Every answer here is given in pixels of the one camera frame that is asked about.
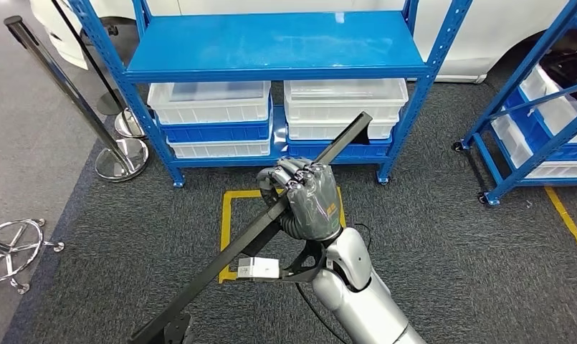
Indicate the yellow floor tape square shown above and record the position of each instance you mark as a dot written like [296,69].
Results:
[225,228]

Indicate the stanchion post with chrome base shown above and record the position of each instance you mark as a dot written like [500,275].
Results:
[122,161]

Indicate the blue steel shelf rack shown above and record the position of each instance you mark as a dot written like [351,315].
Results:
[518,76]
[269,42]

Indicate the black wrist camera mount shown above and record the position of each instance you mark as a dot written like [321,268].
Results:
[307,266]

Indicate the black robot foot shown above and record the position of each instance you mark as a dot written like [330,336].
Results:
[181,330]

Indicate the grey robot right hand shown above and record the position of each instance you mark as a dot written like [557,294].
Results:
[314,204]

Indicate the chrome swivel chair base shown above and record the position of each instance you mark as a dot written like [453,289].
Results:
[12,251]

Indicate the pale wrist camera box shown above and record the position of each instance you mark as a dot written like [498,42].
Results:
[259,268]

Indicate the white car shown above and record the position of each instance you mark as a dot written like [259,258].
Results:
[497,28]

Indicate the black plastic frame part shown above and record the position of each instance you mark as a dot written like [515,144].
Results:
[221,259]

